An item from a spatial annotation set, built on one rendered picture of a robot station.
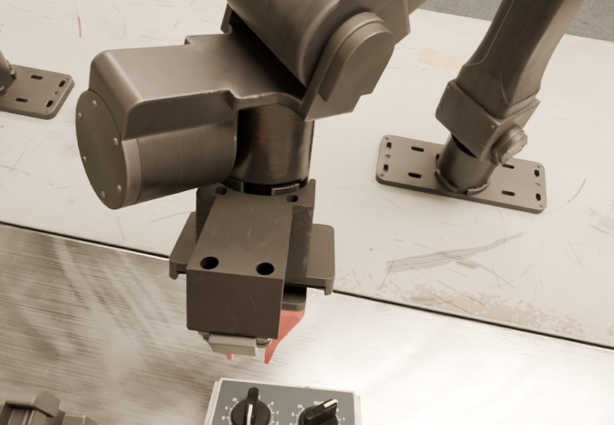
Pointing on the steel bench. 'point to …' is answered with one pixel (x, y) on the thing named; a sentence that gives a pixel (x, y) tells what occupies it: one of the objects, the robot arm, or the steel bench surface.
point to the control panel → (281, 402)
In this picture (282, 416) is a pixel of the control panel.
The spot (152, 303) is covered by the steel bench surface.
